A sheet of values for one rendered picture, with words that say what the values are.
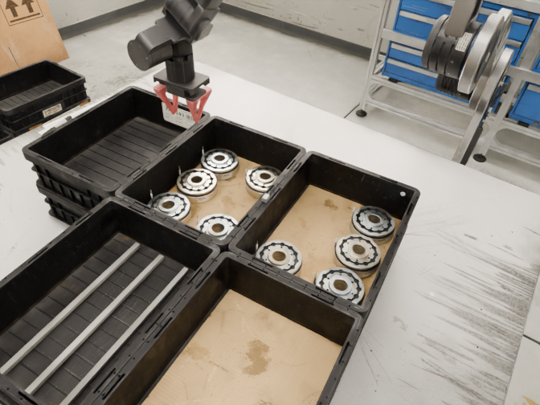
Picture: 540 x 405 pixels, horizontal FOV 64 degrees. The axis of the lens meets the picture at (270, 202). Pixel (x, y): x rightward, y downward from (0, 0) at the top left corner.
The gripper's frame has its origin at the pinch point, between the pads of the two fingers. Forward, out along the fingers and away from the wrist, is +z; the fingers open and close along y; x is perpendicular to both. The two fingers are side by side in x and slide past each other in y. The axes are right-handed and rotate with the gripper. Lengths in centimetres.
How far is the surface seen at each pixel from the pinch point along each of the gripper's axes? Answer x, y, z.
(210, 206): -2.2, 6.4, 23.9
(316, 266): -5.3, 37.3, 24.0
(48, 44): 133, -242, 96
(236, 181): 9.8, 6.6, 24.2
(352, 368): -17, 53, 37
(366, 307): -17, 51, 14
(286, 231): 0.5, 26.7, 24.1
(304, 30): 293, -103, 108
